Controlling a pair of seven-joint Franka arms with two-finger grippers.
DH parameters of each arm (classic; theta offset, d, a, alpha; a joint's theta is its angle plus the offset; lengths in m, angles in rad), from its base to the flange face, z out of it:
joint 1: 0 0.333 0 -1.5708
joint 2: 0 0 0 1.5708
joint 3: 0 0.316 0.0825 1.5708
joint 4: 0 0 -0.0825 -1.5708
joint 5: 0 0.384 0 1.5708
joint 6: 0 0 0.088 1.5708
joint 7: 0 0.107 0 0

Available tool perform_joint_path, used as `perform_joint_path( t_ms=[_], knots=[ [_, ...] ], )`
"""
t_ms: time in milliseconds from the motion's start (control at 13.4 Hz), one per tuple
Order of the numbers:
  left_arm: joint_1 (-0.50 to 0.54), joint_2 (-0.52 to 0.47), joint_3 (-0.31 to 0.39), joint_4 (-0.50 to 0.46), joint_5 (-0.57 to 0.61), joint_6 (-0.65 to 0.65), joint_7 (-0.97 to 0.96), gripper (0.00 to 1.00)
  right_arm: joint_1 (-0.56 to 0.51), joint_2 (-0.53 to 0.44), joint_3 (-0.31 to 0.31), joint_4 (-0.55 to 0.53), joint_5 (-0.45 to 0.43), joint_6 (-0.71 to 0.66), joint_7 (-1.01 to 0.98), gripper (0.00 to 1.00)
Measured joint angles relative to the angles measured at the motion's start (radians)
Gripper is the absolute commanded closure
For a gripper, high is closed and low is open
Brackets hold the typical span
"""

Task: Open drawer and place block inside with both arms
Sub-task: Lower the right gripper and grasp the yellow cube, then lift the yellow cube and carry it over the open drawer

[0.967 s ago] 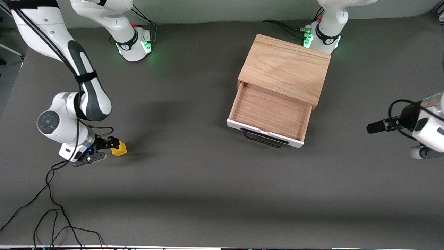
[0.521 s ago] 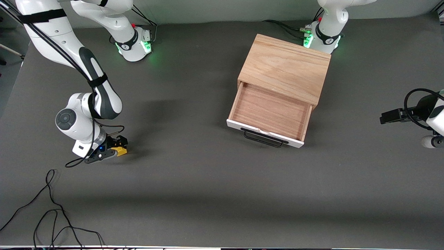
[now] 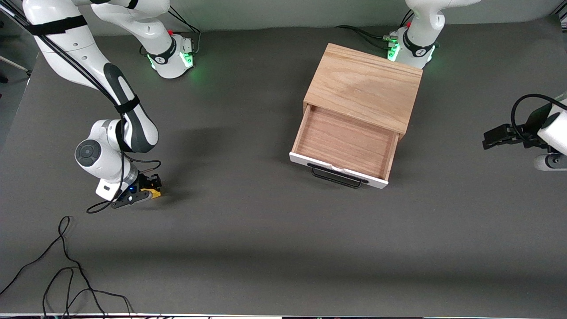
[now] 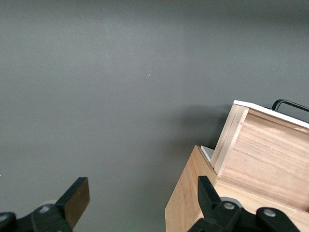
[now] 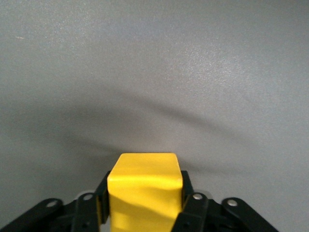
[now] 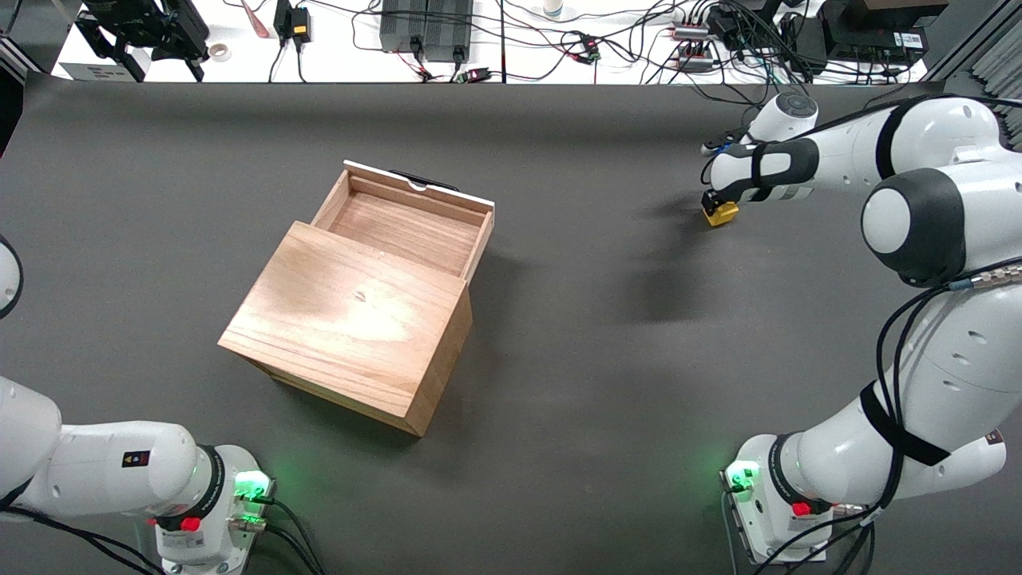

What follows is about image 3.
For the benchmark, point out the wooden drawer cabinet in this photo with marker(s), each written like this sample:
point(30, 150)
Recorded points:
point(367, 84)

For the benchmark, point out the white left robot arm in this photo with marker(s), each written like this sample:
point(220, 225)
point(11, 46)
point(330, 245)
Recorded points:
point(421, 26)

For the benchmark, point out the yellow cube block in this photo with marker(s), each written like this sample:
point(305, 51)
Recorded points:
point(155, 193)

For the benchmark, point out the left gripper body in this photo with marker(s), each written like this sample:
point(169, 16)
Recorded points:
point(533, 122)

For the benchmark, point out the grey metal frame bar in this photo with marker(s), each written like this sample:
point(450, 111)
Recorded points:
point(11, 20)
point(563, 18)

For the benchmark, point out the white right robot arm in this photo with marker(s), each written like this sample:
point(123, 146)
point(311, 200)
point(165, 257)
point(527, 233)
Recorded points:
point(84, 57)

